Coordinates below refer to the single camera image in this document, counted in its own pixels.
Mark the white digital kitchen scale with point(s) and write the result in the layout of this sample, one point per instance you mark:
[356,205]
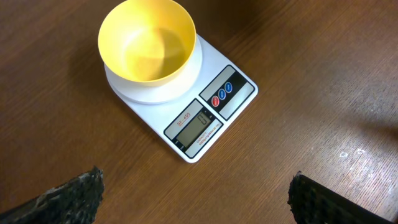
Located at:
[192,111]

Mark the yellow plastic bowl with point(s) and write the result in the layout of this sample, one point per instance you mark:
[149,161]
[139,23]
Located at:
[148,42]

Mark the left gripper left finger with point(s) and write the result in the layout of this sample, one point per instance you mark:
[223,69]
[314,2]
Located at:
[75,201]

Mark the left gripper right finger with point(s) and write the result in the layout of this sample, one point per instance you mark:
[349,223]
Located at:
[312,203]

